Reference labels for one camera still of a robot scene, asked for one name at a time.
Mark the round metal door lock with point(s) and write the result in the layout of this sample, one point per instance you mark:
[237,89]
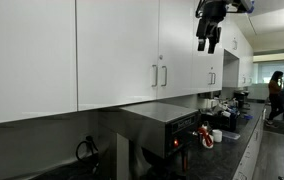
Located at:
[160,57]

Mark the red and white object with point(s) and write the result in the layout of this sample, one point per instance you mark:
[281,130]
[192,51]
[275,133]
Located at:
[206,136]

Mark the black condiment organizer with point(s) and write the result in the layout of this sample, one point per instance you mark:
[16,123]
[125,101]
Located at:
[218,121]

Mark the white cup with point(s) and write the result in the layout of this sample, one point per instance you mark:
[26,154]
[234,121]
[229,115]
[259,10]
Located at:
[217,136]

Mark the white cabinet door with lock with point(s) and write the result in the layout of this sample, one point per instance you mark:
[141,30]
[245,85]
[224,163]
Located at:
[175,50]

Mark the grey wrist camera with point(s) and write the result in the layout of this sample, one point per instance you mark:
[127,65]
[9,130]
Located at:
[240,5]

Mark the stainless steel coffee machine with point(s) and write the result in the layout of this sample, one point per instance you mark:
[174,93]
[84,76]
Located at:
[148,133]

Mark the black appliance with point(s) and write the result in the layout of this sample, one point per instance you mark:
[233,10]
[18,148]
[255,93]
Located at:
[240,96]

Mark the white base cabinet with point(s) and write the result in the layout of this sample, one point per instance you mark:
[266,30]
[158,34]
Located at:
[248,156]

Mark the person in dark clothes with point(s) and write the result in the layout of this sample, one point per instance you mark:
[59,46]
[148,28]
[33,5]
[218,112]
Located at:
[275,96]

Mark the clear plastic tray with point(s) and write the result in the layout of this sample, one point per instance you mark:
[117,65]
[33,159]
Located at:
[231,135]

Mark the white wall cabinet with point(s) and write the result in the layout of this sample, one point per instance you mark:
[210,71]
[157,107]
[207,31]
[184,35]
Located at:
[245,60]

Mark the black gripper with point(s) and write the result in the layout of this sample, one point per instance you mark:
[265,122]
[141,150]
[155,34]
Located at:
[213,10]

